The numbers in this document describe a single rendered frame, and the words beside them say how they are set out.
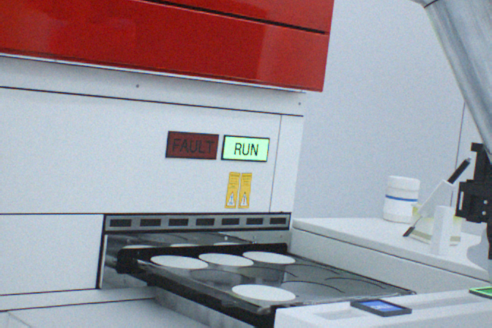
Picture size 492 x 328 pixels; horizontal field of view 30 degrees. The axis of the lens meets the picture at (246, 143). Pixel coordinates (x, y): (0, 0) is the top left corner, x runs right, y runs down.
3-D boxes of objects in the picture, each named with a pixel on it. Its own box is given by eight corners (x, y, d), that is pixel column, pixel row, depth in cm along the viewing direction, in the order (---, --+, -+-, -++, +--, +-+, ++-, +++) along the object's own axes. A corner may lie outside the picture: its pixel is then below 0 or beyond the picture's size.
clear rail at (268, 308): (252, 314, 134) (254, 304, 134) (411, 297, 160) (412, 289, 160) (259, 316, 133) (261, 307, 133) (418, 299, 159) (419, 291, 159)
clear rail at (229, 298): (116, 260, 161) (117, 252, 161) (123, 259, 162) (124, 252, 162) (259, 316, 133) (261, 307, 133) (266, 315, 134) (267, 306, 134)
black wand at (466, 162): (475, 159, 159) (471, 154, 160) (470, 159, 158) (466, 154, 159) (408, 238, 169) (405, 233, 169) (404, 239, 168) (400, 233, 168)
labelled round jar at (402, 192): (375, 217, 202) (381, 175, 201) (395, 217, 207) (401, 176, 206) (400, 224, 197) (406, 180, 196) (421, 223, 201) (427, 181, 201)
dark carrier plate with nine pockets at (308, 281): (128, 258, 161) (128, 255, 161) (269, 252, 184) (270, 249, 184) (261, 309, 136) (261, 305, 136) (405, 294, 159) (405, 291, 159)
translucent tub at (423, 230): (405, 236, 178) (411, 202, 178) (438, 239, 181) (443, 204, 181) (427, 244, 172) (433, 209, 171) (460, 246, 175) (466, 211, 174)
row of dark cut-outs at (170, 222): (102, 229, 156) (105, 215, 156) (285, 226, 186) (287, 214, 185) (105, 230, 156) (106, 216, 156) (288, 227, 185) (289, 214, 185)
